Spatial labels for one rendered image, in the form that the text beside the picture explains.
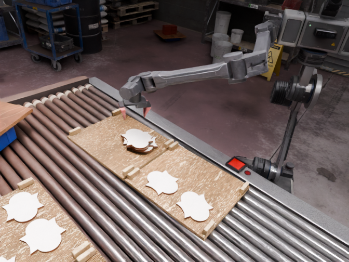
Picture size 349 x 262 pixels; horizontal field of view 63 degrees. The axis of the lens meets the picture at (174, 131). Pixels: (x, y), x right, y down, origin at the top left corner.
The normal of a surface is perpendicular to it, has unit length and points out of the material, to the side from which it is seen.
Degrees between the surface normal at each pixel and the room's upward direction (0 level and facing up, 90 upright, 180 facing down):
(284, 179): 0
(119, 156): 0
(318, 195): 0
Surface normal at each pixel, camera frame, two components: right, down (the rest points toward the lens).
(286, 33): -0.29, 0.54
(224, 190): 0.08, -0.81
